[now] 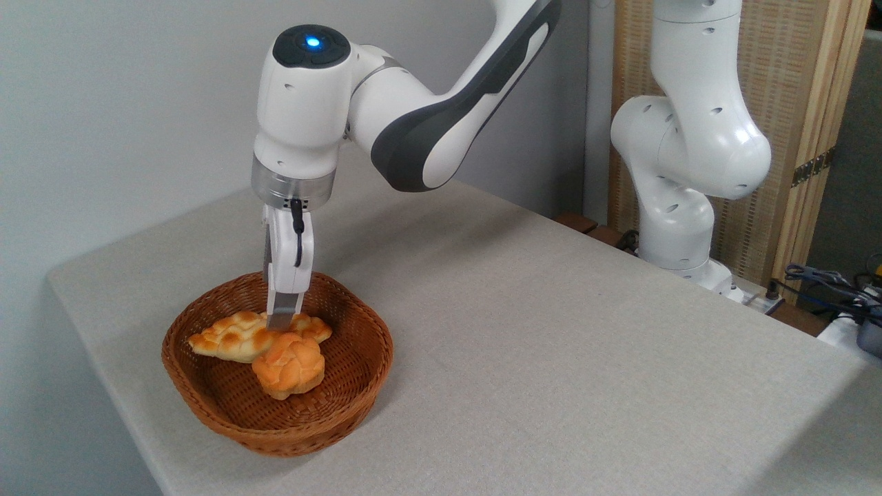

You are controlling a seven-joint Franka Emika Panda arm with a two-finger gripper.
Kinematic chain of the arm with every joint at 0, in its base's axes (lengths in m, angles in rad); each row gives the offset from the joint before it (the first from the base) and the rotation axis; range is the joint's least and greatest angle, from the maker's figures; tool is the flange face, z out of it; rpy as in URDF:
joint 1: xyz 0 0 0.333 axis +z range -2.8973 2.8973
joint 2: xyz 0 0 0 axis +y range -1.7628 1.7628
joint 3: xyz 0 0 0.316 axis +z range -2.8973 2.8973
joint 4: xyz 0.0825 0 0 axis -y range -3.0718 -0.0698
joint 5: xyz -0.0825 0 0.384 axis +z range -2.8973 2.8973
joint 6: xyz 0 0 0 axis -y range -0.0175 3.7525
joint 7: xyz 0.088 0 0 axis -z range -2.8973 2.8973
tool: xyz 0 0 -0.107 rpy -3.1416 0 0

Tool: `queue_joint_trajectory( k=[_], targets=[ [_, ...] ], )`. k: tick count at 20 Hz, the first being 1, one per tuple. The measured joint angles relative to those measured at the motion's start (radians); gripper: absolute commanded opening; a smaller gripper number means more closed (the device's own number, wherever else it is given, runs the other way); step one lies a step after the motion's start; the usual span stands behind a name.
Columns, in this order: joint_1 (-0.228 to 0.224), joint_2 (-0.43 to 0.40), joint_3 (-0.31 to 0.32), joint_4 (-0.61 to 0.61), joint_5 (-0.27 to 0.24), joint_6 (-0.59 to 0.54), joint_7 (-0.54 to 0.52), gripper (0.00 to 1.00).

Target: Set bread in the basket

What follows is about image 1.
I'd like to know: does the brown wooden block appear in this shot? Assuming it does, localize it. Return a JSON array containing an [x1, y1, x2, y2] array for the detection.
[[586, 225, 626, 249], [554, 211, 599, 236]]

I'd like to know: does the round knotted bread roll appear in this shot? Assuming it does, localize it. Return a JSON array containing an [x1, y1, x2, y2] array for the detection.
[[252, 332, 326, 401]]

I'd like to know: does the brown wicker basket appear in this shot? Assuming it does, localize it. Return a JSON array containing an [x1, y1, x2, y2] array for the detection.
[[161, 270, 394, 458]]

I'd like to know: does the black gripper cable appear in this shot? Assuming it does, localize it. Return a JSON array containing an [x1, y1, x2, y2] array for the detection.
[[289, 198, 306, 269]]

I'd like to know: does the dark metal screen hinge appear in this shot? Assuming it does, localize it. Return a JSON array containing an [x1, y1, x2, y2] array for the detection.
[[790, 147, 835, 189]]

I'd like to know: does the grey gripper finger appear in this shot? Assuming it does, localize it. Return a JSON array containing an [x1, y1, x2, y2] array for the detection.
[[266, 289, 305, 333]]

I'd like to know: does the bundle of dark cables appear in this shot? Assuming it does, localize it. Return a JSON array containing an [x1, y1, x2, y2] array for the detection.
[[783, 263, 882, 326]]

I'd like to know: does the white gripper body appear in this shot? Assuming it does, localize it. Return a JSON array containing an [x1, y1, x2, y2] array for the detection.
[[260, 203, 320, 296]]

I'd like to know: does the grey tablecloth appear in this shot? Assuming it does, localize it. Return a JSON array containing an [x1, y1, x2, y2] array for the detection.
[[47, 141, 882, 496]]

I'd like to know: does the long braided bread loaf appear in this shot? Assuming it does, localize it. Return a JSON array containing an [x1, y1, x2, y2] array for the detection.
[[187, 311, 334, 364]]

